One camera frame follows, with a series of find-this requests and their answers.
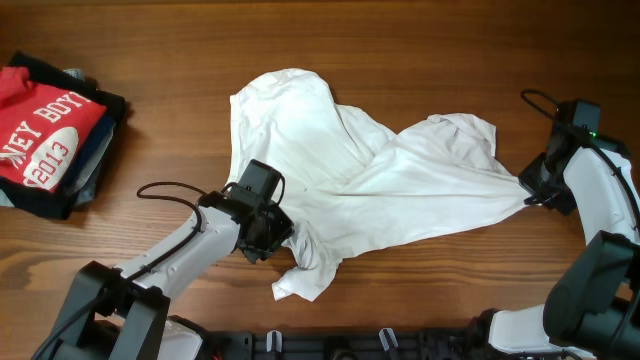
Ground red printed folded t-shirt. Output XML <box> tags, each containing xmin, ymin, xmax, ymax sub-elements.
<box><xmin>0</xmin><ymin>66</ymin><xmax>108</xmax><ymax>194</ymax></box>

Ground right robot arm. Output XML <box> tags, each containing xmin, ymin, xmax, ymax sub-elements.
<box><xmin>465</xmin><ymin>99</ymin><xmax>639</xmax><ymax>359</ymax></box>

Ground white t-shirt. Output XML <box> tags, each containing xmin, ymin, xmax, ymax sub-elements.
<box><xmin>229</xmin><ymin>68</ymin><xmax>526</xmax><ymax>301</ymax></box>

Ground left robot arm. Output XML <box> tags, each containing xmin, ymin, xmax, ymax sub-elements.
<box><xmin>33</xmin><ymin>159</ymin><xmax>293</xmax><ymax>359</ymax></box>

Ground black folded garment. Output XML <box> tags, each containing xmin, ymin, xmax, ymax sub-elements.
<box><xmin>1</xmin><ymin>51</ymin><xmax>128</xmax><ymax>220</ymax></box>

